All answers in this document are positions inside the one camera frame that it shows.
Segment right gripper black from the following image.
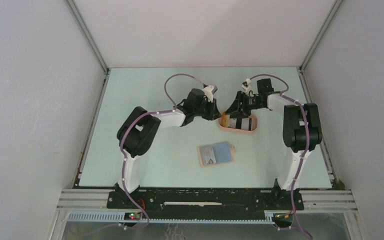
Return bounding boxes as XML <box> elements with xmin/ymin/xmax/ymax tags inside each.
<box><xmin>224</xmin><ymin>90</ymin><xmax>264</xmax><ymax>119</ymax></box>

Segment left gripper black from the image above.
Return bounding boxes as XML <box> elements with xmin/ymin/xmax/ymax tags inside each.
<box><xmin>193</xmin><ymin>97</ymin><xmax>222</xmax><ymax>121</ymax></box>

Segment pink oval card tray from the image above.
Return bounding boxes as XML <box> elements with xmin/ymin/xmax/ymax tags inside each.
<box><xmin>216</xmin><ymin>112</ymin><xmax>258</xmax><ymax>135</ymax></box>

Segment silver white VIP card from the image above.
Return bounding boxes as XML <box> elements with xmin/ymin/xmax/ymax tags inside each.
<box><xmin>200</xmin><ymin>145</ymin><xmax>217</xmax><ymax>166</ymax></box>

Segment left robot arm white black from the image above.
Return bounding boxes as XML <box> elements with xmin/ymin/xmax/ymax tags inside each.
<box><xmin>116</xmin><ymin>85</ymin><xmax>221</xmax><ymax>208</ymax></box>

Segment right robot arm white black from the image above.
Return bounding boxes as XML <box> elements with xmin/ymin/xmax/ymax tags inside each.
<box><xmin>225</xmin><ymin>74</ymin><xmax>323</xmax><ymax>209</ymax></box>

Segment black card in tray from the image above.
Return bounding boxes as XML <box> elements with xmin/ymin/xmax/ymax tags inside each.
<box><xmin>229</xmin><ymin>117</ymin><xmax>254</xmax><ymax>132</ymax></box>

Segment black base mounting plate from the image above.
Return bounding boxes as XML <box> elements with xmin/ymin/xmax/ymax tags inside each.
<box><xmin>106</xmin><ymin>186</ymin><xmax>305</xmax><ymax>221</ymax></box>

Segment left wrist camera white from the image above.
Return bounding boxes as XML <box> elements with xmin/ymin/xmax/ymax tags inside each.
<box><xmin>202</xmin><ymin>85</ymin><xmax>218</xmax><ymax>103</ymax></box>

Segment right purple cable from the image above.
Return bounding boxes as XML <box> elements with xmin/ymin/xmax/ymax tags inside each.
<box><xmin>244</xmin><ymin>73</ymin><xmax>314</xmax><ymax>239</ymax></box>

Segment purple cable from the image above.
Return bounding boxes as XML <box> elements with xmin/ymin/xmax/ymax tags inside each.
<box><xmin>244</xmin><ymin>73</ymin><xmax>314</xmax><ymax>239</ymax></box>
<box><xmin>119</xmin><ymin>73</ymin><xmax>208</xmax><ymax>229</ymax></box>

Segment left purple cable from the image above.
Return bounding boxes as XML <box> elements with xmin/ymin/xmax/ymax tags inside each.
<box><xmin>119</xmin><ymin>73</ymin><xmax>208</xmax><ymax>229</ymax></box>

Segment white cable duct strip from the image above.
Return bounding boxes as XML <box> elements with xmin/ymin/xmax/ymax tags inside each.
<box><xmin>66</xmin><ymin>211</ymin><xmax>276</xmax><ymax>225</ymax></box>

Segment aluminium frame rail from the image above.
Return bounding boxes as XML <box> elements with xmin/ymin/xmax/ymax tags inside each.
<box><xmin>63</xmin><ymin>0</ymin><xmax>111</xmax><ymax>75</ymax></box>

